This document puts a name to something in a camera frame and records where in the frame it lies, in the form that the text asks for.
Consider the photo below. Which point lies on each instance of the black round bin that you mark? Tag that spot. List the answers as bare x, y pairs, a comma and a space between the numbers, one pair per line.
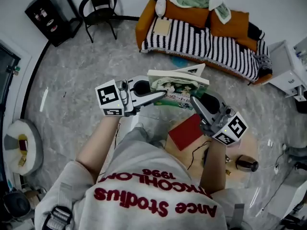
16, 206

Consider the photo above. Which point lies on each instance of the beige notebook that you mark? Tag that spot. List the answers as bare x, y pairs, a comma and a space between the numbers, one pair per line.
162, 27

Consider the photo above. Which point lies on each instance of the orange sofa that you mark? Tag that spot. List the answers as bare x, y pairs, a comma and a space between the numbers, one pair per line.
142, 27

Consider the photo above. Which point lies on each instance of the dark framed window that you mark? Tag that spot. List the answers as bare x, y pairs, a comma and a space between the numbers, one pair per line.
7, 80

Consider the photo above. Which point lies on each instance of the round grey white pet bed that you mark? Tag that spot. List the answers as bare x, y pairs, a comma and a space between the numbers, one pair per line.
33, 147

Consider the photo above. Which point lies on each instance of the round wooden side table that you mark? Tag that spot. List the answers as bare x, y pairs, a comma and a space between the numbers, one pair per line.
237, 142

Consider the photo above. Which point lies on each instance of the person's jeans legs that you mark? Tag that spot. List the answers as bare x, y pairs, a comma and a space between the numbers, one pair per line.
136, 134

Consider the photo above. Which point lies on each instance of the black white plush toy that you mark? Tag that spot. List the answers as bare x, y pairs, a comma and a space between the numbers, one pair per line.
160, 5

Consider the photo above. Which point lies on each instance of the small brass cylinder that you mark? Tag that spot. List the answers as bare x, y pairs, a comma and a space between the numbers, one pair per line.
228, 172

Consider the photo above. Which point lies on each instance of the black wicker chair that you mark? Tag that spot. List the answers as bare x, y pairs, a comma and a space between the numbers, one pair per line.
98, 14

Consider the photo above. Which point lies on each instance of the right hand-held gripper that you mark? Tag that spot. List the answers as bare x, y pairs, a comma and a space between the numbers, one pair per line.
233, 128

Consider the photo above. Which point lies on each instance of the green cover book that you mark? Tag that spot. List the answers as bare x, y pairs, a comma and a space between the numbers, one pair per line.
177, 87

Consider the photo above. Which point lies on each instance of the orange pillow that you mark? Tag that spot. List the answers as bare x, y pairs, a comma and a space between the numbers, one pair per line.
187, 15
230, 25

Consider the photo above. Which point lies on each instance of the grey printed sweatshirt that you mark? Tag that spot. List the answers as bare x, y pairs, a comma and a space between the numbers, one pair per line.
144, 166

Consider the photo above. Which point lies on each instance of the person's left forearm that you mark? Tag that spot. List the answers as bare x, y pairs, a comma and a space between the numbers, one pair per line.
96, 147

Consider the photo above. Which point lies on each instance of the black display cabinet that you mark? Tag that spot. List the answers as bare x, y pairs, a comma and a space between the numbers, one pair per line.
50, 20

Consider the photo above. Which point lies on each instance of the white cabinet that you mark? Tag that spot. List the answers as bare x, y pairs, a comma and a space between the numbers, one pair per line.
283, 66

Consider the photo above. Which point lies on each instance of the blue fuzzy cloth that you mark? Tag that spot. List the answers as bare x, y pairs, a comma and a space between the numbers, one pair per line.
178, 61

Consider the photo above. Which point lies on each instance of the red book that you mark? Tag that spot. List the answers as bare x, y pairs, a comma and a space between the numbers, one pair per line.
184, 132

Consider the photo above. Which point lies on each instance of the black white striped blanket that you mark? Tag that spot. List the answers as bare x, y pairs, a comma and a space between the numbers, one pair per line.
196, 42

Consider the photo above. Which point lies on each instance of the grey knitted cloth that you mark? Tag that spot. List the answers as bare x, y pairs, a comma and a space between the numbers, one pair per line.
265, 65

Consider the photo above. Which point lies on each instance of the black cushion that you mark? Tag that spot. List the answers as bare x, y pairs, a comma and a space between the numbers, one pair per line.
255, 31

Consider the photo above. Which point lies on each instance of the person's right forearm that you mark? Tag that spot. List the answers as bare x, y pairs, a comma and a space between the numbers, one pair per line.
213, 166

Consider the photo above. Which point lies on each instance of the black equipment pile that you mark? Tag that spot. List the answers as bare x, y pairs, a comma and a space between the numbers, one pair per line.
298, 159

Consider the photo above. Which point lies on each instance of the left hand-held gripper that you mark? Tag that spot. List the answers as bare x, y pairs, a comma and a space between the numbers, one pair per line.
108, 96

